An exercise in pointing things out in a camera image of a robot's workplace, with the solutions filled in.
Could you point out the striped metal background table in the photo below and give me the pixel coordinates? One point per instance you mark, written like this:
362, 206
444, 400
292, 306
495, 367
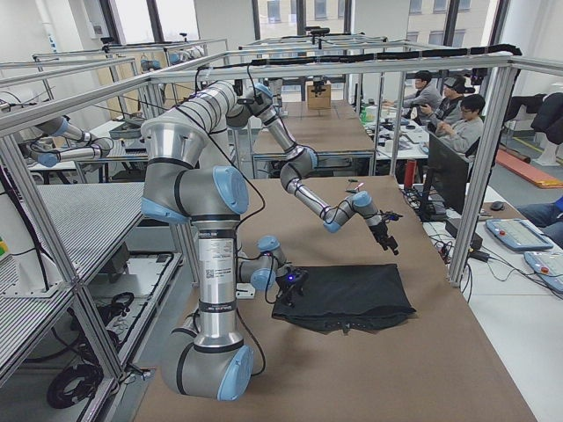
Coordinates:
92, 221

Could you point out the black computer monitor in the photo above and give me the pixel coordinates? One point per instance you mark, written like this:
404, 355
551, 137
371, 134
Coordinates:
445, 182

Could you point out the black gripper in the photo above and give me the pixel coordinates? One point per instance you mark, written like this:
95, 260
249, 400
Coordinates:
288, 291
379, 230

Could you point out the seated person grey sweater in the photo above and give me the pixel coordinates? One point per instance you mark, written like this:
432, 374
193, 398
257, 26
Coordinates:
464, 134

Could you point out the black computer mouse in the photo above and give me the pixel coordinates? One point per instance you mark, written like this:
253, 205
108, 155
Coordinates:
497, 206

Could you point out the seated person far back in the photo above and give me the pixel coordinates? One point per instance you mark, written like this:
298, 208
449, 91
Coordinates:
426, 95

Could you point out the black jacket on chair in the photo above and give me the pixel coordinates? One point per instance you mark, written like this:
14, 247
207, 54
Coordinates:
547, 110

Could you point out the seated person with headset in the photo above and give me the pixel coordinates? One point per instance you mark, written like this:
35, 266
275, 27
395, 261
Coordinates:
449, 111

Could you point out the black graphic t-shirt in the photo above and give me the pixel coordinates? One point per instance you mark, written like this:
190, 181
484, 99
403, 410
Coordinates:
363, 298

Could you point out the white teach pendant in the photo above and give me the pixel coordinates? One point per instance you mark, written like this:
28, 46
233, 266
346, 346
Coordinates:
548, 266
517, 235

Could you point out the cardboard box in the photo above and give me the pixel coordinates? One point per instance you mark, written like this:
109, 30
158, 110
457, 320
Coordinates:
318, 95

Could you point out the aluminium frame cage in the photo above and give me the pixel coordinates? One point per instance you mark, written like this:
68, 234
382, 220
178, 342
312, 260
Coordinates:
495, 57

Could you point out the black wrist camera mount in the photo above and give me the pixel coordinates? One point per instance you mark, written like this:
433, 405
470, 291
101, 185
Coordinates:
387, 216

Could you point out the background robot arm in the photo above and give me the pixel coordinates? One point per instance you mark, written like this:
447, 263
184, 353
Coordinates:
56, 140

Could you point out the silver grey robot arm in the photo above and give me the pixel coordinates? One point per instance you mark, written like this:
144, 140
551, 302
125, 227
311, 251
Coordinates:
220, 100
207, 355

